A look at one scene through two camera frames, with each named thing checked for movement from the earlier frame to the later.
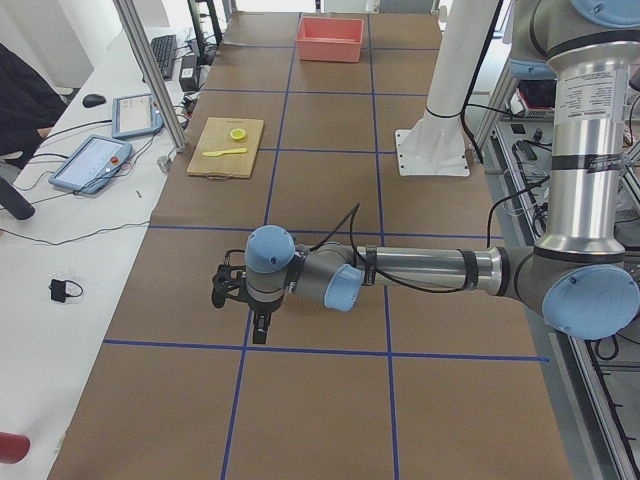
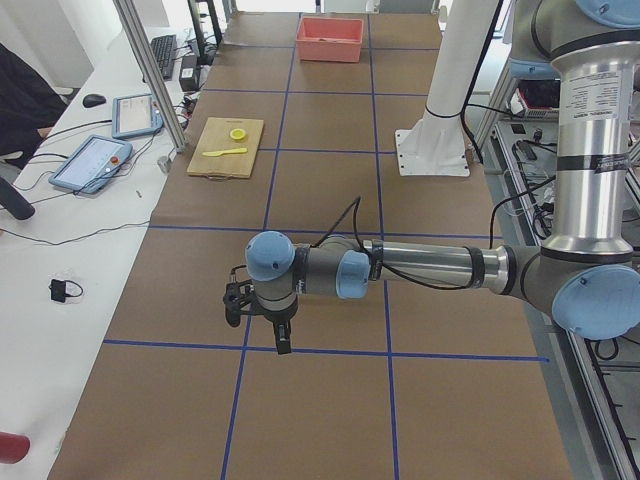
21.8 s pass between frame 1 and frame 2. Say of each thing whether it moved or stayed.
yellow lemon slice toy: stayed
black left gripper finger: moved
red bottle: stayed
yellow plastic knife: stayed
